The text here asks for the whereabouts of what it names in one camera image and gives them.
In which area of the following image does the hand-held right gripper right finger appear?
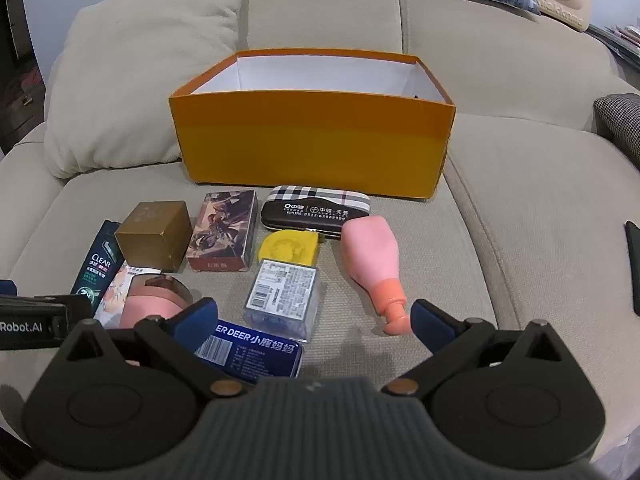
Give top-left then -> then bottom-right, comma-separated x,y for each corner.
382,298 -> 577,397

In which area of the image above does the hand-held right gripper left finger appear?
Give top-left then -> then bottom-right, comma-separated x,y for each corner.
59,298 -> 257,399

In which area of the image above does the pink cup with tinted lid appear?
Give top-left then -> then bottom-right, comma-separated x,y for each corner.
120,272 -> 194,332

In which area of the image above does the blue tin box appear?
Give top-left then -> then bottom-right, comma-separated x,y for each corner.
192,317 -> 304,380

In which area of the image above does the white lotion tube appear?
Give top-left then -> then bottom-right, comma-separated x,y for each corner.
92,262 -> 161,329

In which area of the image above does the pink pump bottle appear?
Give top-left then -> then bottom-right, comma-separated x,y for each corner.
341,216 -> 414,336

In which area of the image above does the clear plastic box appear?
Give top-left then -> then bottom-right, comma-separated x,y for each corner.
243,258 -> 321,343

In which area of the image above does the illustrated card box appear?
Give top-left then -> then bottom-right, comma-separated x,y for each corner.
186,190 -> 259,273

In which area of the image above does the dark shampoo bottle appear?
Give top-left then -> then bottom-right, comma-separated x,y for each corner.
70,220 -> 126,312

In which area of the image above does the gold cube box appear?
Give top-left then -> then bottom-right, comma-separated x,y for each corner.
114,201 -> 194,273

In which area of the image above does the yellow tape measure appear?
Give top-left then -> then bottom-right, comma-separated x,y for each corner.
258,230 -> 323,266

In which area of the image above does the plaid glasses case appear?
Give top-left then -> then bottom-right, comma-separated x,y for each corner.
257,185 -> 370,239

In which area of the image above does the orange cardboard box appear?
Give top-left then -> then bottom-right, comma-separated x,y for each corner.
168,51 -> 457,200

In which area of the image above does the black flat object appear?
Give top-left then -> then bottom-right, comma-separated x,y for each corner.
625,220 -> 640,317

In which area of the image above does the dark furniture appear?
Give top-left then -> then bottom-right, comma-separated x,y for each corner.
0,0 -> 49,155

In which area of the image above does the beige pillow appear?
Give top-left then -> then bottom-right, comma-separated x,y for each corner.
44,0 -> 248,179

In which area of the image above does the houndstooth cushion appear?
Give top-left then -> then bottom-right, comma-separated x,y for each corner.
593,94 -> 640,171

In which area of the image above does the stack of books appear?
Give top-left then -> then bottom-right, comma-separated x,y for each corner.
587,22 -> 640,68

